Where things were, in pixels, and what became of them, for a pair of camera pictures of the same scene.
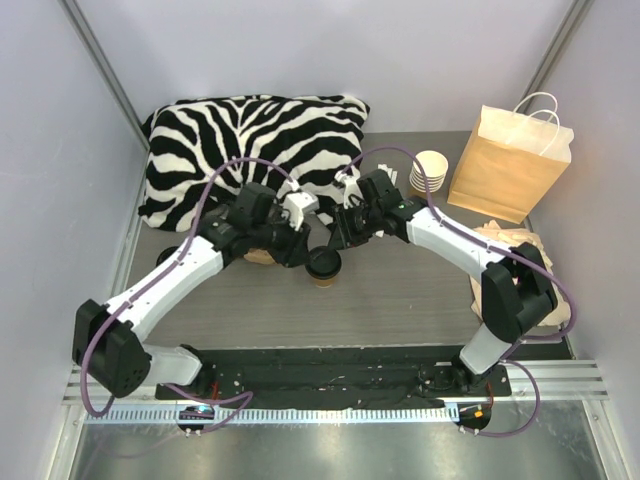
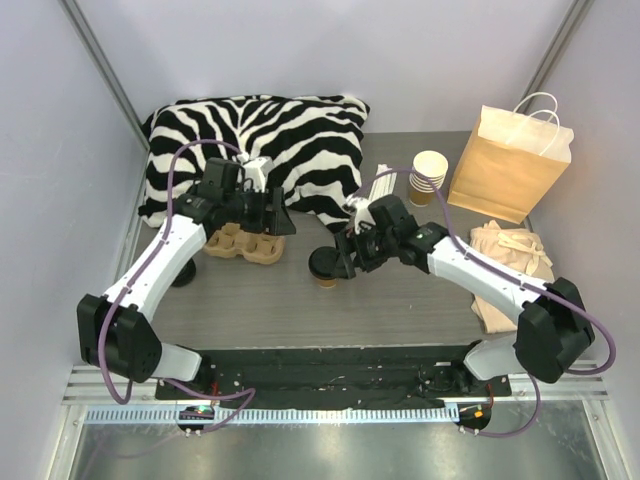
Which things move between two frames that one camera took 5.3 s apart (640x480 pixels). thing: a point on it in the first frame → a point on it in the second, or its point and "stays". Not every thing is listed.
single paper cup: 325,283 stays
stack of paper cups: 435,165 stays
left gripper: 295,245 → 275,211
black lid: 323,262 stays
